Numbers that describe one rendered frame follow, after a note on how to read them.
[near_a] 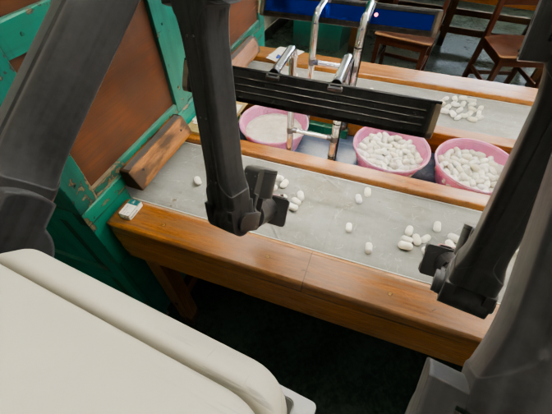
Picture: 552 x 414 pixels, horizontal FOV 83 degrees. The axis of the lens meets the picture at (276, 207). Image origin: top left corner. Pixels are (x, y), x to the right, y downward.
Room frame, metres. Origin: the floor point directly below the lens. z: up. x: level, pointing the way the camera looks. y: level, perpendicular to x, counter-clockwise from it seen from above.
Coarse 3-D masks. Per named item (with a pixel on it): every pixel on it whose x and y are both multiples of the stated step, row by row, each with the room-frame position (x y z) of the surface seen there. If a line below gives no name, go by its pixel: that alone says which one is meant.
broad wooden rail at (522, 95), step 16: (272, 48) 1.64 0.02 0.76; (288, 64) 1.51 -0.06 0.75; (304, 64) 1.48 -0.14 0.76; (368, 64) 1.48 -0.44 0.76; (384, 80) 1.35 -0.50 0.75; (400, 80) 1.33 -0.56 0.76; (416, 80) 1.32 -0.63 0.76; (432, 80) 1.32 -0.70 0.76; (448, 80) 1.32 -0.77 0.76; (464, 80) 1.32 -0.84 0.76; (480, 80) 1.32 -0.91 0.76; (480, 96) 1.22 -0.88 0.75; (496, 96) 1.20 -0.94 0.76; (512, 96) 1.19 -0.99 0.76; (528, 96) 1.19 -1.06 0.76
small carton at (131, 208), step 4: (132, 200) 0.60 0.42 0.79; (136, 200) 0.60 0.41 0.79; (128, 204) 0.58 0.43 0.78; (132, 204) 0.58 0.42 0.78; (136, 204) 0.58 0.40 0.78; (140, 204) 0.59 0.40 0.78; (124, 208) 0.57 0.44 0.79; (128, 208) 0.57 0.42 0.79; (132, 208) 0.57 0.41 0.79; (136, 208) 0.57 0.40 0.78; (120, 212) 0.55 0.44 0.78; (124, 212) 0.55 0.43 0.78; (128, 212) 0.55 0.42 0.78; (132, 212) 0.56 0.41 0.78; (136, 212) 0.57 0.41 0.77; (120, 216) 0.55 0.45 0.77; (124, 216) 0.54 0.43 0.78; (128, 216) 0.54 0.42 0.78; (132, 216) 0.55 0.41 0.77
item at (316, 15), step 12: (324, 0) 1.18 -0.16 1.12; (372, 0) 1.18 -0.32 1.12; (372, 12) 1.10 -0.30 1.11; (312, 24) 1.09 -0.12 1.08; (360, 24) 1.04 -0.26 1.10; (312, 36) 1.08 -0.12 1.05; (360, 36) 1.03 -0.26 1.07; (312, 48) 1.08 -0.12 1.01; (360, 48) 1.03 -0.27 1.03; (312, 60) 1.08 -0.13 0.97; (360, 60) 1.04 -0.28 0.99; (312, 72) 1.08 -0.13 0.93; (312, 120) 1.10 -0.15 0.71; (324, 132) 1.05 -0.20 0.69
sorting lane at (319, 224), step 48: (192, 144) 0.91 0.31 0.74; (144, 192) 0.67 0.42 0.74; (192, 192) 0.67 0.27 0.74; (288, 192) 0.67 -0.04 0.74; (336, 192) 0.67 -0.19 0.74; (384, 192) 0.67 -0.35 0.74; (288, 240) 0.49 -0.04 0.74; (336, 240) 0.49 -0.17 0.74; (384, 240) 0.49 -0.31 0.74; (432, 240) 0.49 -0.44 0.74
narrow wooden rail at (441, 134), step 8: (248, 104) 1.19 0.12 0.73; (320, 120) 1.09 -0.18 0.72; (328, 120) 1.08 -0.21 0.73; (352, 128) 1.04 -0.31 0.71; (360, 128) 1.04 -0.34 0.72; (440, 128) 0.97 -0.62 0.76; (448, 128) 0.97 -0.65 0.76; (408, 136) 0.97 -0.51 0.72; (432, 136) 0.95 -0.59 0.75; (440, 136) 0.94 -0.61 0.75; (448, 136) 0.93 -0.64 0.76; (456, 136) 0.92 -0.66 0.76; (464, 136) 0.92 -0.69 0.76; (472, 136) 0.92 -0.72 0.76; (480, 136) 0.92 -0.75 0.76; (488, 136) 0.92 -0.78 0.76; (496, 136) 0.92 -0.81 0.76; (432, 144) 0.94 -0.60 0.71; (440, 144) 0.94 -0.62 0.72; (496, 144) 0.88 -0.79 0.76; (504, 144) 0.88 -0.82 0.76; (512, 144) 0.88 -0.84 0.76; (432, 152) 0.94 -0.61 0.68; (488, 152) 0.88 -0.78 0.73
